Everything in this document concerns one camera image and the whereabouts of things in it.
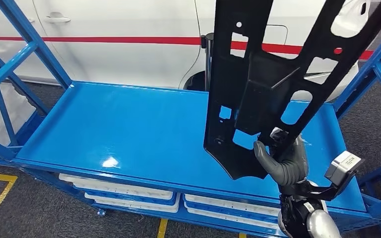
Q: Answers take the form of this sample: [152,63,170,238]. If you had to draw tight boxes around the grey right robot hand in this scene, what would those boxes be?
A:
[254,127,310,188]

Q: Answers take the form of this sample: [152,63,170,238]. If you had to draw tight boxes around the long black plastic panel part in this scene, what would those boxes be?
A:
[203,0,381,180]

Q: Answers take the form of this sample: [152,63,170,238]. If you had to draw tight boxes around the white plastic crate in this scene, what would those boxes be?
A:
[187,207,282,230]
[59,173,175,200]
[84,192,181,214]
[0,80,37,147]
[184,193,281,218]

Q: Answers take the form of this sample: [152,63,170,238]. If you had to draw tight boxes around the white car with red stripe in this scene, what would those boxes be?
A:
[0,0,381,103]

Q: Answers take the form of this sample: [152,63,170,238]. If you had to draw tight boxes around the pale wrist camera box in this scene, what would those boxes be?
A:
[324,150,365,191]

